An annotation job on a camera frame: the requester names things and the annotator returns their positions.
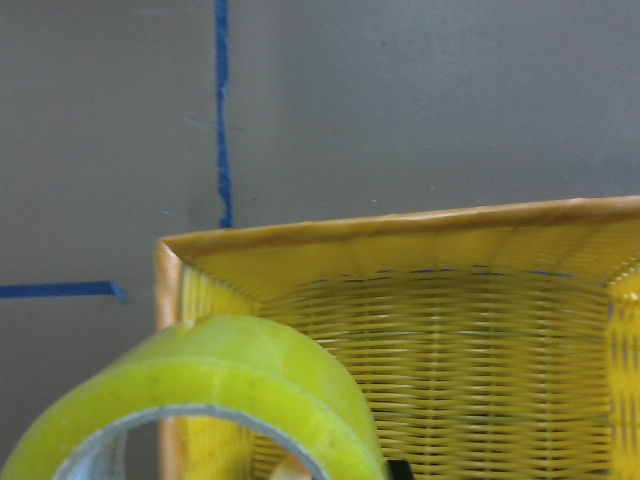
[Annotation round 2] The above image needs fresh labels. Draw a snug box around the yellow tape roll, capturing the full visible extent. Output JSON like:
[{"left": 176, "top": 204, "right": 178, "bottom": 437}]
[{"left": 1, "top": 315, "right": 388, "bottom": 479}]

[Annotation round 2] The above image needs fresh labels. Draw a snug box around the yellow woven basket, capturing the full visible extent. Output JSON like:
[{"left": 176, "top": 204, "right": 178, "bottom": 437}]
[{"left": 156, "top": 196, "right": 639, "bottom": 479}]

